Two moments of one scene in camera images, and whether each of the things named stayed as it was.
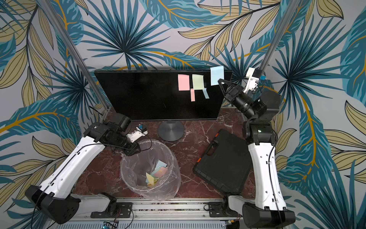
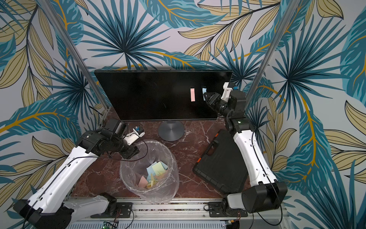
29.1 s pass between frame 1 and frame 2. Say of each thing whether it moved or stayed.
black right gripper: moved
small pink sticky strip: stayed
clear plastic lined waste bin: stayed
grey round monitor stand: stayed
